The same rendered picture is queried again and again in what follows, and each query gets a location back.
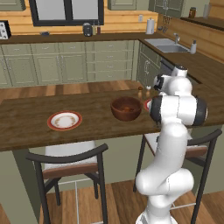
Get white soap dispenser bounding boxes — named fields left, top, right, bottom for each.
left=190, top=39, right=198, bottom=55

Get pale grey canister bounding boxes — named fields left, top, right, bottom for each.
left=202, top=3, right=212, bottom=19

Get black stool with white seat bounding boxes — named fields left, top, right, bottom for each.
left=25, top=140, right=109, bottom=224
left=133, top=129, right=223, bottom=224

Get steel tap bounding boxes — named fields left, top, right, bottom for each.
left=173, top=31, right=181, bottom=46

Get brown wooden bowl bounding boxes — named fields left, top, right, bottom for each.
left=109, top=95, right=144, bottom=123

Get dark dishwasher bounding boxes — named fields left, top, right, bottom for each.
left=159, top=59, right=177, bottom=79

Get white paper towel roll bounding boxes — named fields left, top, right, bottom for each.
left=145, top=17, right=156, bottom=36

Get steel sink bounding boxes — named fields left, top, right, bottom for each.
left=143, top=38, right=190, bottom=54

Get dark wooden shelf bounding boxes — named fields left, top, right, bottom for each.
left=179, top=16, right=224, bottom=32

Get green base cupboard run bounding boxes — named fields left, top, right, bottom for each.
left=0, top=39, right=140, bottom=89
left=136, top=41, right=163, bottom=89

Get white toaster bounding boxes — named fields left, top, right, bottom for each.
left=0, top=20, right=12, bottom=40

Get red-rimmed white plate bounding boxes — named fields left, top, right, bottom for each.
left=143, top=98, right=154, bottom=112
left=46, top=110, right=83, bottom=132

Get brown jar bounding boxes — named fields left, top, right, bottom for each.
left=188, top=6, right=197, bottom=19

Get black-framed window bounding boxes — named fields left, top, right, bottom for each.
left=28, top=0, right=105, bottom=27

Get green wall cupboard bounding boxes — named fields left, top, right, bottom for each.
left=107, top=0, right=137, bottom=11
left=148, top=0, right=186, bottom=18
left=0, top=0, right=27, bottom=12

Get hanging kitchen utensils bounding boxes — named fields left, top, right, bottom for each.
left=157, top=15, right=172, bottom=34

